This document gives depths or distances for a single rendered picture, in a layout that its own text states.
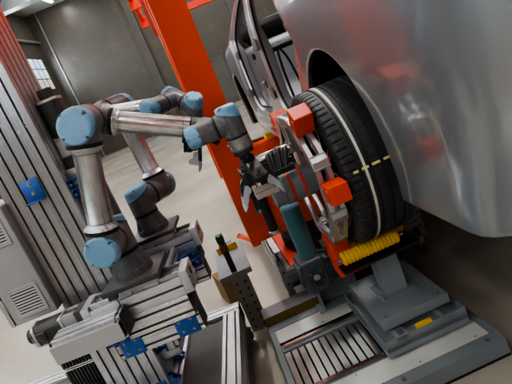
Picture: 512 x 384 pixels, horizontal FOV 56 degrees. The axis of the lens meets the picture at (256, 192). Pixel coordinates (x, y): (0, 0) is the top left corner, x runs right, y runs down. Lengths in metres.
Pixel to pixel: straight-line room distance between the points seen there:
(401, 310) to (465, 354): 0.28
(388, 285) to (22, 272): 1.51
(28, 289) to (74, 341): 0.37
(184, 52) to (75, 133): 0.90
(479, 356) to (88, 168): 1.56
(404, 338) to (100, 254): 1.21
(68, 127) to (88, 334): 0.72
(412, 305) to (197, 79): 1.38
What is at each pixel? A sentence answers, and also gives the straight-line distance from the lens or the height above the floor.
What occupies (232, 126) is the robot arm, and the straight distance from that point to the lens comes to 1.54.
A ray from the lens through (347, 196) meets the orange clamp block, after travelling 1.66.
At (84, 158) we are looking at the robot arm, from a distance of 1.62.
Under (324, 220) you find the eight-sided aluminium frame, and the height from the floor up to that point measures 0.62.
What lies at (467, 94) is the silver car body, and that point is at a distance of 1.16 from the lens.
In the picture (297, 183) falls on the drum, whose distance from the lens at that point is 1.91.
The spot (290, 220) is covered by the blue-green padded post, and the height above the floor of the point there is 0.68.
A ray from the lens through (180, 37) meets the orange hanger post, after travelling 2.33.
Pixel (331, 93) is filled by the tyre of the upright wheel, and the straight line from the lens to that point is 1.84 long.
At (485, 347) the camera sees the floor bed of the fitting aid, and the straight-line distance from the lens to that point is 2.08.
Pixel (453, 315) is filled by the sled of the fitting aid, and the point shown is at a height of 0.15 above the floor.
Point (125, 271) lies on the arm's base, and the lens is 1.83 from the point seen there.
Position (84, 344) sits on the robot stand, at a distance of 1.86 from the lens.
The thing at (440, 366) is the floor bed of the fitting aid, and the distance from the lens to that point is 2.04.
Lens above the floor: 1.37
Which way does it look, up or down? 14 degrees down
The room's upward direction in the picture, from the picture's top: 23 degrees counter-clockwise
